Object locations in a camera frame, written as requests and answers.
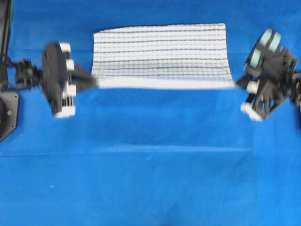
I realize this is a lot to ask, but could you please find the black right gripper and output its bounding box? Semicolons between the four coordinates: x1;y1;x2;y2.
235;28;294;121

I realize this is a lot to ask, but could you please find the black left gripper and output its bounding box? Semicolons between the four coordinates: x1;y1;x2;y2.
42;42;97;118

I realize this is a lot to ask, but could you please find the white blue-striped towel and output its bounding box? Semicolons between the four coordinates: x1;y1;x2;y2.
91;23;235;90

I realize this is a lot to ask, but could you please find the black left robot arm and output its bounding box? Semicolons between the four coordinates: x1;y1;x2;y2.
1;42;97;118

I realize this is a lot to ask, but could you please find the blue table cloth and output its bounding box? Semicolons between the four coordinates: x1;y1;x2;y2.
0;0;301;226

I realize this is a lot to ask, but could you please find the green backdrop sheet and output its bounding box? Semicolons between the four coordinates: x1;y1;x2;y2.
7;0;14;25

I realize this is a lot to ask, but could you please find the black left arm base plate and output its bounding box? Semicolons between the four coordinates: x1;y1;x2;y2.
0;91;19;142

